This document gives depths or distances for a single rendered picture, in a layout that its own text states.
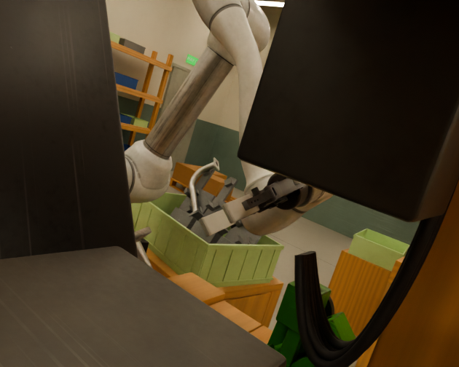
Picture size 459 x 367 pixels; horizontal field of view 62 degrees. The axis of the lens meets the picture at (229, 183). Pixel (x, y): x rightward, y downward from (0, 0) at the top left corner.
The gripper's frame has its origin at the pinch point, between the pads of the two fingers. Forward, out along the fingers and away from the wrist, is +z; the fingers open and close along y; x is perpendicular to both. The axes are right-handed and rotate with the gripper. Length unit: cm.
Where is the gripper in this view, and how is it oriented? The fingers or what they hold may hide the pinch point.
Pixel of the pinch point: (228, 215)
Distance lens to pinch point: 60.3
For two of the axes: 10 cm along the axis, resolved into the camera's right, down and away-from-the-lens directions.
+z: -6.2, 2.1, -7.6
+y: 6.4, -4.3, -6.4
